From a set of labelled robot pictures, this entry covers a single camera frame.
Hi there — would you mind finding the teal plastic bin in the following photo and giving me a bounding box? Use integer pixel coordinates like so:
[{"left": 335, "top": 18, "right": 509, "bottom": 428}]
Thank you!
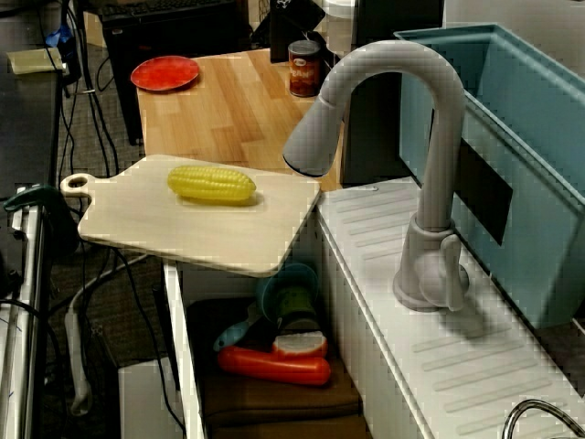
[{"left": 393, "top": 23, "right": 585, "bottom": 330}]

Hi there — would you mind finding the red plate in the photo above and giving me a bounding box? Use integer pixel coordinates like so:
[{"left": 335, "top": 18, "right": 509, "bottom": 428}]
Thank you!
[{"left": 130, "top": 55, "right": 201, "bottom": 92}]

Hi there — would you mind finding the steel cooking pot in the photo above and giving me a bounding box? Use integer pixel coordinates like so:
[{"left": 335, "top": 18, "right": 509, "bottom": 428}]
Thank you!
[{"left": 501, "top": 399, "right": 585, "bottom": 439}]

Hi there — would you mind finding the white toy sink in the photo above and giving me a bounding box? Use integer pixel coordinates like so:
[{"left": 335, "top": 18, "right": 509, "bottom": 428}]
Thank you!
[{"left": 163, "top": 176, "right": 585, "bottom": 439}]

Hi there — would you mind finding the light wooden cutting board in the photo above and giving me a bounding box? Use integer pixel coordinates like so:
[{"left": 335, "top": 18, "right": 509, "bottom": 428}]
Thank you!
[{"left": 59, "top": 154, "right": 323, "bottom": 278}]

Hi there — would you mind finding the black vertical post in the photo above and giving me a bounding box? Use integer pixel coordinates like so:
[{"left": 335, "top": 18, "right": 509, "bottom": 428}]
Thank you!
[{"left": 341, "top": 0, "right": 447, "bottom": 187}]

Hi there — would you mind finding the green clamp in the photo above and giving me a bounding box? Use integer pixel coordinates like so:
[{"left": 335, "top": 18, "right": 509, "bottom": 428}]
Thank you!
[{"left": 3, "top": 183, "right": 80, "bottom": 257}]

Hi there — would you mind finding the white power strip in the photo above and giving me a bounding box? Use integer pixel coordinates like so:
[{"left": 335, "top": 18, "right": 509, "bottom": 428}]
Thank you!
[{"left": 63, "top": 310, "right": 93, "bottom": 417}]

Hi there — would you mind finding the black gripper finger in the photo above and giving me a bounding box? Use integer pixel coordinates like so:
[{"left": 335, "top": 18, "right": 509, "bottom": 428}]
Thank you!
[{"left": 273, "top": 0, "right": 326, "bottom": 32}]

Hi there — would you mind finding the brown folded cloth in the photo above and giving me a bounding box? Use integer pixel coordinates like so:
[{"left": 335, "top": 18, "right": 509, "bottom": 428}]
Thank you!
[{"left": 186, "top": 296, "right": 372, "bottom": 439}]

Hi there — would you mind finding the orange toy sausage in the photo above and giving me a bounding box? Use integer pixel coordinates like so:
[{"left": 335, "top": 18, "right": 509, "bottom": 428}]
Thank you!
[{"left": 217, "top": 345, "right": 333, "bottom": 387}]

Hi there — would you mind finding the orange beans can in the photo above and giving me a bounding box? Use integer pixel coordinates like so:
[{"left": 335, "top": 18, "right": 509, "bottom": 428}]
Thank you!
[{"left": 288, "top": 39, "right": 322, "bottom": 98}]

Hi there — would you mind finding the blue cup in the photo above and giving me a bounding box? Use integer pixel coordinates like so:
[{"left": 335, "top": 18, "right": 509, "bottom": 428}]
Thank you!
[{"left": 254, "top": 262, "right": 320, "bottom": 321}]

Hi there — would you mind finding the white orange toy slice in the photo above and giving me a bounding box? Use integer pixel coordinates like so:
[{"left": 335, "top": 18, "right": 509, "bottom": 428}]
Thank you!
[{"left": 272, "top": 331, "right": 329, "bottom": 359}]

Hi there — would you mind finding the black desk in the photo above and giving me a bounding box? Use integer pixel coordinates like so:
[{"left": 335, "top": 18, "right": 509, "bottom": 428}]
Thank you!
[{"left": 0, "top": 68, "right": 63, "bottom": 198}]

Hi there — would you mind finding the black keyboard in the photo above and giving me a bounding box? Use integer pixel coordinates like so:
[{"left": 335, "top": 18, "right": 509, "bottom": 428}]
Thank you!
[{"left": 98, "top": 0, "right": 239, "bottom": 22}]

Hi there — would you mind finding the light blue toy piece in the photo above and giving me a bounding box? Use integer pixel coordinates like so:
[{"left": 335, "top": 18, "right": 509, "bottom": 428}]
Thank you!
[{"left": 213, "top": 317, "right": 257, "bottom": 352}]

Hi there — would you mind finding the yellow green paper note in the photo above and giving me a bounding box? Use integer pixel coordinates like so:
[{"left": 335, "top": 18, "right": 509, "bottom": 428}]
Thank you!
[{"left": 6, "top": 47, "right": 66, "bottom": 75}]

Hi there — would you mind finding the grey toy faucet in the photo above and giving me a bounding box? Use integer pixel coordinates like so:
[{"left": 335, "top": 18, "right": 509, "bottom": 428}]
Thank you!
[{"left": 282, "top": 39, "right": 472, "bottom": 313}]

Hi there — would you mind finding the yellow toy corn cob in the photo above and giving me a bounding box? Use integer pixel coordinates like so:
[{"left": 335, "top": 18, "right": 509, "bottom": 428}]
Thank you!
[{"left": 166, "top": 165, "right": 257, "bottom": 206}]

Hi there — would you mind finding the white box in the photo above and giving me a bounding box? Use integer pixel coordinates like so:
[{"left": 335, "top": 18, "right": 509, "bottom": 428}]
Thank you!
[{"left": 117, "top": 356, "right": 186, "bottom": 439}]

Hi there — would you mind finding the aluminium frame rail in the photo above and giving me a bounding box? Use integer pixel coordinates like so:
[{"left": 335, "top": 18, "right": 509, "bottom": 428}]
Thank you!
[{"left": 0, "top": 187, "right": 47, "bottom": 439}]

